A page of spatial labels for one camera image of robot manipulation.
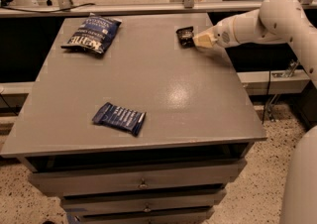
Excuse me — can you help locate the blue kettle chip bag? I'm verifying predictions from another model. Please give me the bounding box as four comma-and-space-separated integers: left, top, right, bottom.
61, 13, 122, 55

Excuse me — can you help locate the top grey drawer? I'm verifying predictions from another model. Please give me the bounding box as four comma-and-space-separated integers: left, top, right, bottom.
30, 159, 247, 197

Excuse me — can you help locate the bottom grey drawer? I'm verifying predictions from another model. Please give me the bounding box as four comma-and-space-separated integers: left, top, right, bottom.
72, 207, 214, 224

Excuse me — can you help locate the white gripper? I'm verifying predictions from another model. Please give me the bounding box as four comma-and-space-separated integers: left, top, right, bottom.
193, 16, 239, 49

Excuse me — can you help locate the blue rxbar snack bar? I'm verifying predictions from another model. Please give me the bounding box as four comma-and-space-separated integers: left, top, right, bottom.
92, 102, 146, 137

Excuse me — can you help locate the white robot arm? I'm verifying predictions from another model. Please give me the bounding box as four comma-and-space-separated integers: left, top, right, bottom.
193, 0, 317, 224

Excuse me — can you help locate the grey drawer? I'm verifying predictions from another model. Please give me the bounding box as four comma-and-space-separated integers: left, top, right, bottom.
72, 207, 214, 224
61, 187, 226, 215
30, 159, 247, 197

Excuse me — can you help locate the middle grey drawer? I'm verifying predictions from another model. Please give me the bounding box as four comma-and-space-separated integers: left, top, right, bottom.
61, 187, 226, 215

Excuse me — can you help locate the grey drawer cabinet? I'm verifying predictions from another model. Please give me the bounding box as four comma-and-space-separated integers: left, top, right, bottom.
0, 12, 268, 224

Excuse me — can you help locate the black cable on rail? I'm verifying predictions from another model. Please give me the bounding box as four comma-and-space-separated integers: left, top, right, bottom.
0, 2, 97, 14

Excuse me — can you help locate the black rxbar chocolate bar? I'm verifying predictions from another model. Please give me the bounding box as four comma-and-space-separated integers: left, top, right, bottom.
176, 26, 194, 48

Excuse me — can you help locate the grey metal rail frame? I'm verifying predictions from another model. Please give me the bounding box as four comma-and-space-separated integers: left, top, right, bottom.
1, 0, 262, 17

